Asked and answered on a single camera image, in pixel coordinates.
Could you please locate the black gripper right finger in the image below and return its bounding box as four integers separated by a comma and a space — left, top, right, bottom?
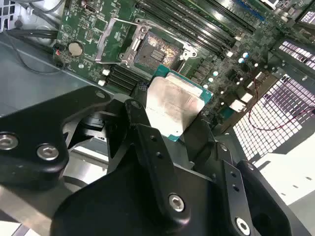
182, 120, 310, 236

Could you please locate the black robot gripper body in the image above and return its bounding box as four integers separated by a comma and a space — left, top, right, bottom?
51, 159, 231, 236

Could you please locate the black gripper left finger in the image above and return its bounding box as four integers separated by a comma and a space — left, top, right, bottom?
0, 82, 191, 225

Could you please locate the metal socket cover frame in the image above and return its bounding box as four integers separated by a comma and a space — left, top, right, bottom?
94, 17, 151, 68

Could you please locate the silver CPU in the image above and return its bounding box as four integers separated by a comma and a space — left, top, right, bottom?
145, 64, 214, 143

